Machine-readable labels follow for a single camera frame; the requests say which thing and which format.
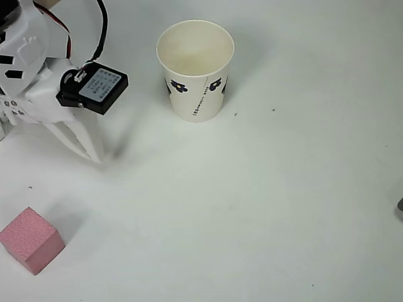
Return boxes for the pink foam cube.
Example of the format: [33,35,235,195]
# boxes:
[0,206,66,276]

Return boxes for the red black white wires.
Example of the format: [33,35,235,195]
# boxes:
[33,0,72,60]

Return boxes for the white paper cup, flower print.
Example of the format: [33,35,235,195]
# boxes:
[156,20,236,124]

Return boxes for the black servo cable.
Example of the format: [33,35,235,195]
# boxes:
[84,0,110,69]

